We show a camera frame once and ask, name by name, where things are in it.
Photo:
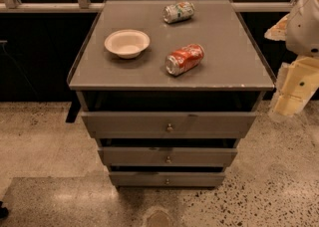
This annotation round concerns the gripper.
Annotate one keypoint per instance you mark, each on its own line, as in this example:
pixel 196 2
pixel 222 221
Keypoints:
pixel 304 27

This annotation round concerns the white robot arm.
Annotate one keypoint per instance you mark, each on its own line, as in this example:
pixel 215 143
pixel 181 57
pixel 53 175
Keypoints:
pixel 299 30

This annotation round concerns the red soda can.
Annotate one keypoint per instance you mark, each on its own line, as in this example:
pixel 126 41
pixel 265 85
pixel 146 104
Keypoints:
pixel 183 59

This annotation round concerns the grey drawer cabinet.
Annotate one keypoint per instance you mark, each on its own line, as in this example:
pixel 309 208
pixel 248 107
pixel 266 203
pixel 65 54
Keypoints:
pixel 232 77

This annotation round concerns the green white soda can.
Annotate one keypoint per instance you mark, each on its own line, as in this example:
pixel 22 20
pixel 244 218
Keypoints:
pixel 178 12

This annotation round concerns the white paper bowl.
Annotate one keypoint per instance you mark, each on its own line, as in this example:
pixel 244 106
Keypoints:
pixel 127 44

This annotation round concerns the grey top drawer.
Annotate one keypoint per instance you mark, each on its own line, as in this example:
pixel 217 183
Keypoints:
pixel 167 124

